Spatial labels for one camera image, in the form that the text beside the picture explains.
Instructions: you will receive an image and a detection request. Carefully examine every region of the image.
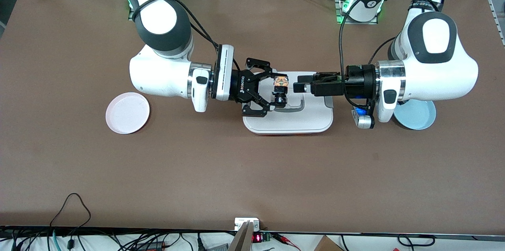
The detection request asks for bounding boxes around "orange and black push-button switch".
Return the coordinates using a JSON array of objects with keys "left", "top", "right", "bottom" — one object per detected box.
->
[{"left": 272, "top": 76, "right": 290, "bottom": 109}]

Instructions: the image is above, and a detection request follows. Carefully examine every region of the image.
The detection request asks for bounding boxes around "white box with grey latches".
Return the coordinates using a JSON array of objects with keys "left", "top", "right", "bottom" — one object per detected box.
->
[{"left": 242, "top": 71, "right": 334, "bottom": 136}]

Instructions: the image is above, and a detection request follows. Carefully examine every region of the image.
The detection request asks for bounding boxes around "light blue round plate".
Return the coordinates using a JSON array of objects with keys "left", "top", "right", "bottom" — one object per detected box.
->
[{"left": 393, "top": 100, "right": 437, "bottom": 130}]

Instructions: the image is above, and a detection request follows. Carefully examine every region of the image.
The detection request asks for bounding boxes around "pale pink round plate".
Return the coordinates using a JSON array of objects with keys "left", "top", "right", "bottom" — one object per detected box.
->
[{"left": 105, "top": 92, "right": 151, "bottom": 135}]

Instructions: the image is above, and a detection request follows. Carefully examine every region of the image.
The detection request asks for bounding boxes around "brown cardboard piece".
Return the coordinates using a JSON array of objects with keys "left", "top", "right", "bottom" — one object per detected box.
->
[{"left": 314, "top": 235, "right": 344, "bottom": 251}]

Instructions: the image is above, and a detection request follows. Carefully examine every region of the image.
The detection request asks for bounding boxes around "black power adapter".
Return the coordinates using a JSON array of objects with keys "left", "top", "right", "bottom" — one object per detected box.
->
[{"left": 136, "top": 240, "right": 166, "bottom": 251}]

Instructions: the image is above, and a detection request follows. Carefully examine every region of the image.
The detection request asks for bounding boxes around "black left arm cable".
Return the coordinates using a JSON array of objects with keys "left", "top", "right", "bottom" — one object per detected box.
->
[{"left": 338, "top": 0, "right": 447, "bottom": 71}]

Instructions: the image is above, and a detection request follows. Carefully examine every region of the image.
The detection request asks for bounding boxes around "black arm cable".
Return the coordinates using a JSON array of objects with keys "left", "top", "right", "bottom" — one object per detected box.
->
[
  {"left": 338, "top": 0, "right": 447, "bottom": 71},
  {"left": 132, "top": 0, "right": 242, "bottom": 71}
]

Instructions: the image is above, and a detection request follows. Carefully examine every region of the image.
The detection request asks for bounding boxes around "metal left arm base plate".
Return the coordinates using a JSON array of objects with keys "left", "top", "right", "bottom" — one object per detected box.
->
[{"left": 335, "top": 0, "right": 379, "bottom": 25}]

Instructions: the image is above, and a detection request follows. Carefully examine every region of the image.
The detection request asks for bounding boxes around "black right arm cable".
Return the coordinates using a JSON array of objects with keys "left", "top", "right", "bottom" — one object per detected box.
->
[{"left": 132, "top": 0, "right": 242, "bottom": 71}]

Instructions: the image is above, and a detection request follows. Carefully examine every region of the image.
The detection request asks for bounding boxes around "aluminium frame profile with slots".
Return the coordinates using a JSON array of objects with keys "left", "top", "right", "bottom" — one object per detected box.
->
[{"left": 472, "top": 0, "right": 505, "bottom": 34}]

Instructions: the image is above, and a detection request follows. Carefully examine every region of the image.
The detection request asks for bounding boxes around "black coiled cable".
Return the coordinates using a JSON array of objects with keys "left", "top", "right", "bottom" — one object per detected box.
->
[{"left": 397, "top": 234, "right": 436, "bottom": 249}]

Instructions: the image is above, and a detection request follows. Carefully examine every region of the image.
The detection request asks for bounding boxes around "thin black looped cable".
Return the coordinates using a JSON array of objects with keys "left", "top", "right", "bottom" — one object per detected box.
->
[{"left": 49, "top": 193, "right": 92, "bottom": 240}]

